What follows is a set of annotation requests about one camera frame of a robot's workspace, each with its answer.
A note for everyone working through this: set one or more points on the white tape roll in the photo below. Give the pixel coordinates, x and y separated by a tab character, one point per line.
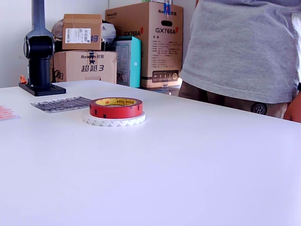
113	123

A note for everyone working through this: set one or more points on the person in grey shirt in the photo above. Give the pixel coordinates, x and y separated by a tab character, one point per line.
235	47

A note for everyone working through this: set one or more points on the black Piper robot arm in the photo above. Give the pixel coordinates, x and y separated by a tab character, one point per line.
38	47

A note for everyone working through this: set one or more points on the orange clamp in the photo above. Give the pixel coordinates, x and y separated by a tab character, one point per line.
22	80

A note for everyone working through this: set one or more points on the black scribbled paper sheet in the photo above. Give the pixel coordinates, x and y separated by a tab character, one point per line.
58	104

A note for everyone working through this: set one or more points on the red tape roll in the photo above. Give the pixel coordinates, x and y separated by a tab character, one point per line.
113	110

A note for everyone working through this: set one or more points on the white bag with logo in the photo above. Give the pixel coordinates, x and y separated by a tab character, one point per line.
109	31

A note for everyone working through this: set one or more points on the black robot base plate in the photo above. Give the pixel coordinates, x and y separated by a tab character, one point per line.
47	90

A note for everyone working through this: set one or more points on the Huntkey brown cardboard carton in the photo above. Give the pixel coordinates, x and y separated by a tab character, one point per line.
68	63

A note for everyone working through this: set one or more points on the small labelled cardboard box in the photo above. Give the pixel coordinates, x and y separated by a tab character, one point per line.
82	21

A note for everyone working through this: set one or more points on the teal carton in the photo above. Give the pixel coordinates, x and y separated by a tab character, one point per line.
135	70

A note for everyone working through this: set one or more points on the person's left hand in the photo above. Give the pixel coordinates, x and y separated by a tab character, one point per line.
294	110

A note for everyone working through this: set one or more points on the black wristwatch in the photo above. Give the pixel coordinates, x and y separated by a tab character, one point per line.
299	86

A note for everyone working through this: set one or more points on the large GX760A cardboard carton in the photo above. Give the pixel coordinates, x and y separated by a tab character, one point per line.
150	14

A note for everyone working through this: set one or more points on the red scribbled paper sheet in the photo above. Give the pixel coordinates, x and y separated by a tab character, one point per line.
7	113

